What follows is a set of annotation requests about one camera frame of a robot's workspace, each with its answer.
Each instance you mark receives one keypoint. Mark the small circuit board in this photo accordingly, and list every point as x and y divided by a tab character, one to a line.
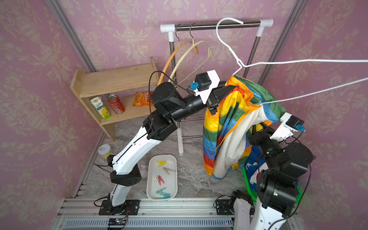
117	222

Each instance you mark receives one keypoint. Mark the red clothespin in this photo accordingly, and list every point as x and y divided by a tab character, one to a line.
160	180

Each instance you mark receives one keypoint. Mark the teal green clothespin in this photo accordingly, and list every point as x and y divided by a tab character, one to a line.
162	192

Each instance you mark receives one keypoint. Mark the pink clothespin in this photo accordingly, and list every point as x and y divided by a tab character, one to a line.
168	170

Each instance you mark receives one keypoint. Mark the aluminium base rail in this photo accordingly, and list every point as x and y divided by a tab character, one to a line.
146	214

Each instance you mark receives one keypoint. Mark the white wire clothes hanger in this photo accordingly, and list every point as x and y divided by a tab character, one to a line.
242	65

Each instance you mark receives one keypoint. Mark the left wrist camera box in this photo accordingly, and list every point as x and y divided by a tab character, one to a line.
204	83

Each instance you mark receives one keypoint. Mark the red soda can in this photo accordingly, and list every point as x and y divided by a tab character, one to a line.
116	104

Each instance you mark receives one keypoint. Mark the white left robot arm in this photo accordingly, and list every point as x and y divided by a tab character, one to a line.
170	107

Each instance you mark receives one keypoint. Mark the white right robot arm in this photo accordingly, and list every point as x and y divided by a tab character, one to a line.
276	186

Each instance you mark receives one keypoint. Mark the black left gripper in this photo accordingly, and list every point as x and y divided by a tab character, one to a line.
217	93

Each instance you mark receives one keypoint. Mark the white clothespin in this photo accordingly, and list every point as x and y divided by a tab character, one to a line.
154	181

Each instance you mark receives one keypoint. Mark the blue red white jacket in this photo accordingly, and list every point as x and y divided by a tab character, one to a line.
254	164

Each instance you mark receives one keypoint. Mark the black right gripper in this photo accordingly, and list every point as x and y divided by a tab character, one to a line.
260	137

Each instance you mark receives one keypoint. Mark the white plastic tray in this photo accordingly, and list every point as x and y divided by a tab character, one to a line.
170	181

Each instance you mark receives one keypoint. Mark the wooden two-tier shelf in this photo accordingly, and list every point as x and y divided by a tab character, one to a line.
85	86

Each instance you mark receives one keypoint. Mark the green plastic basket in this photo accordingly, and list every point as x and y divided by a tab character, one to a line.
253	193

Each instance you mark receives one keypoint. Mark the rainbow striped jacket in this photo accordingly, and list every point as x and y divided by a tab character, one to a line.
225	133

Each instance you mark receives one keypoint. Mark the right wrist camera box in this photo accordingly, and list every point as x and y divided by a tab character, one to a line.
289	125

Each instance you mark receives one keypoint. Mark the orange snack bag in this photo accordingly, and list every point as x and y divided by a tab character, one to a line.
142	99

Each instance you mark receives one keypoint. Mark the wooden clothes hanger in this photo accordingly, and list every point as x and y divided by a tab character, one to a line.
171	29

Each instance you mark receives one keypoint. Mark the blue clothespin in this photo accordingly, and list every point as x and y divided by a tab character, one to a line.
165	196

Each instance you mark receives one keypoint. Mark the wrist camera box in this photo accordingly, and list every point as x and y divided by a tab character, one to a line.
204	83
289	125

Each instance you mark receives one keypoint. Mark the green white juice carton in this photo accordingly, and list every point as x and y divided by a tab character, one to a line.
100	108

